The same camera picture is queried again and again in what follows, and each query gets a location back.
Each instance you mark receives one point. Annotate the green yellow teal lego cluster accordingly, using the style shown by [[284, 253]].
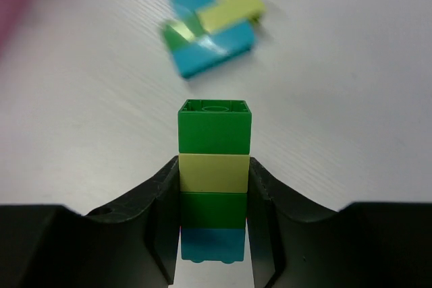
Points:
[[214, 157]]

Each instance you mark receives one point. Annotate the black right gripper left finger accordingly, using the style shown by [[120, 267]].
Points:
[[131, 241]]

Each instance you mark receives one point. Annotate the teal green lego stack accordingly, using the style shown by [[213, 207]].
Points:
[[206, 33]]

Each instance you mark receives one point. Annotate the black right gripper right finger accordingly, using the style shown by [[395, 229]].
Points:
[[295, 242]]

